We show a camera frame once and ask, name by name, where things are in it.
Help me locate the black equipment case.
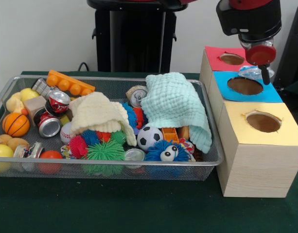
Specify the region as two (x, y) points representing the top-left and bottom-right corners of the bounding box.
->
(272, 3), (298, 90)

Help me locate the blue spiky ball with eyes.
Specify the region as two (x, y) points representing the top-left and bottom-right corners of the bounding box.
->
(145, 140), (191, 177)

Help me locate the red soda can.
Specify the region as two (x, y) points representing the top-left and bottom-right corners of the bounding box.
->
(45, 90), (71, 117)

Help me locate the cream muslin cloth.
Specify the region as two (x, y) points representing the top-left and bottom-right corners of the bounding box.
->
(69, 91), (137, 146)

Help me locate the silver wire mesh bin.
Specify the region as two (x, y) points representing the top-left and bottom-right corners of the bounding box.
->
(0, 75), (224, 182)

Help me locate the red rubber ball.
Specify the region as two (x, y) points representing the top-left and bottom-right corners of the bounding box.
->
(38, 150), (64, 174)

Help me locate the dark green tablecloth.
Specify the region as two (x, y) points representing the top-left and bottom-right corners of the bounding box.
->
(0, 70), (298, 233)

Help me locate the green spiky rubber ball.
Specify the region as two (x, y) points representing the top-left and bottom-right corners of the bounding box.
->
(87, 140), (126, 175)

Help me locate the black and white soccer ball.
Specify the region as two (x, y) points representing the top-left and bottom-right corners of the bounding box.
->
(137, 125), (164, 152)

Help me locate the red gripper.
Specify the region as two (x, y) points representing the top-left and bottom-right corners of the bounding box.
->
(245, 45), (277, 85)

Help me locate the mint muslin cloth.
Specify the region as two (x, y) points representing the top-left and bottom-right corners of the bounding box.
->
(140, 72), (212, 154)

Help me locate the clear bottle blue label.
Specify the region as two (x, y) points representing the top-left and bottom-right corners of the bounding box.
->
(237, 65), (275, 80)

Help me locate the multicoloured spiky caterpillar toy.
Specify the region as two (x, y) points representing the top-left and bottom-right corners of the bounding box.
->
(69, 130), (126, 158)

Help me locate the black cable loop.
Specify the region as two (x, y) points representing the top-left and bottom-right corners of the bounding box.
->
(78, 62), (96, 71)

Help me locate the long orange toy block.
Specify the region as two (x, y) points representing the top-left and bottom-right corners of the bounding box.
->
(46, 69), (96, 97)

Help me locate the wooden box with three holes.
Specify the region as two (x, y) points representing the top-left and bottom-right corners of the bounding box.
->
(199, 46), (298, 198)

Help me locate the orange mini basketball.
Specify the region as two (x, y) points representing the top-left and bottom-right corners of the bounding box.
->
(2, 113), (30, 138)

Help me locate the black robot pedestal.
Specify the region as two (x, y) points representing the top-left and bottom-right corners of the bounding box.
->
(87, 0), (190, 73)

